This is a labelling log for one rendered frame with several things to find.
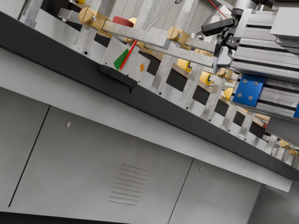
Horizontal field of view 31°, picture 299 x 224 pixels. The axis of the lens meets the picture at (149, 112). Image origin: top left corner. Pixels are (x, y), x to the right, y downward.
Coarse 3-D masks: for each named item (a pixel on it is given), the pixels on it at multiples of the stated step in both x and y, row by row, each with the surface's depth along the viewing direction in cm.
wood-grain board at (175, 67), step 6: (78, 6) 192; (84, 6) 195; (150, 54) 239; (156, 54) 241; (174, 66) 257; (180, 72) 263; (186, 72) 268; (198, 84) 281; (204, 84) 286; (210, 90) 294; (222, 96) 309; (228, 102) 317; (240, 108) 334; (258, 120) 364
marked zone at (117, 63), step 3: (126, 51) 186; (123, 54) 185; (126, 54) 187; (120, 57) 185; (123, 57) 186; (117, 60) 184; (120, 60) 185; (123, 60) 186; (114, 63) 183; (117, 63) 184; (120, 63) 186; (117, 66) 185; (120, 66) 186; (117, 69) 185
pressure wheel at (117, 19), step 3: (114, 18) 200; (117, 18) 199; (120, 18) 199; (123, 18) 198; (114, 21) 199; (117, 21) 199; (120, 21) 198; (123, 21) 198; (126, 21) 199; (129, 21) 199; (123, 24) 198; (126, 24) 199; (129, 24) 199; (132, 24) 200; (132, 27) 201
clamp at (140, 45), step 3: (126, 39) 189; (129, 39) 189; (129, 42) 191; (132, 42) 190; (138, 42) 190; (141, 42) 192; (138, 45) 191; (141, 45) 192; (141, 48) 194; (144, 48) 194; (141, 51) 200; (144, 51) 198; (147, 51) 196; (150, 51) 198
